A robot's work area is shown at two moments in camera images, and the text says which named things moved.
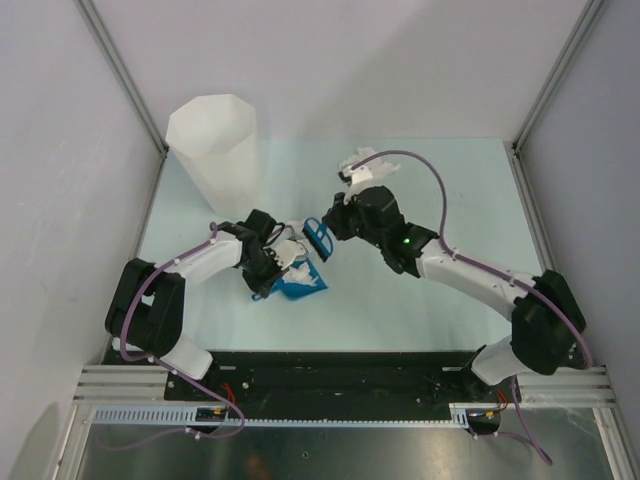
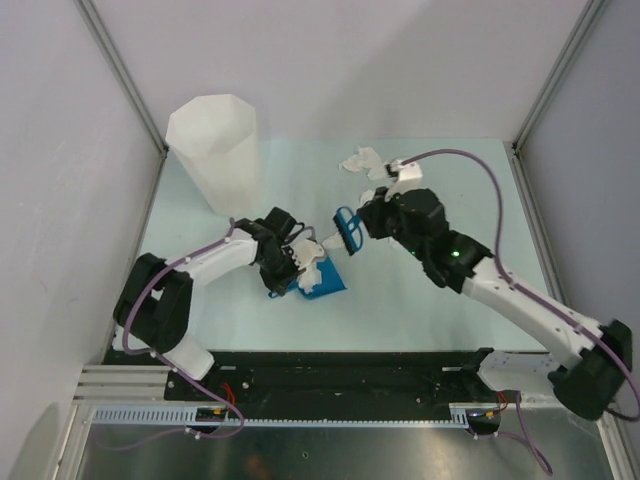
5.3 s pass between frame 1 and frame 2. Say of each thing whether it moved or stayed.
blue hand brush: moved
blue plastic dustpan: moved
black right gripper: moved
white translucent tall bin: stayed
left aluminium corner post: stayed
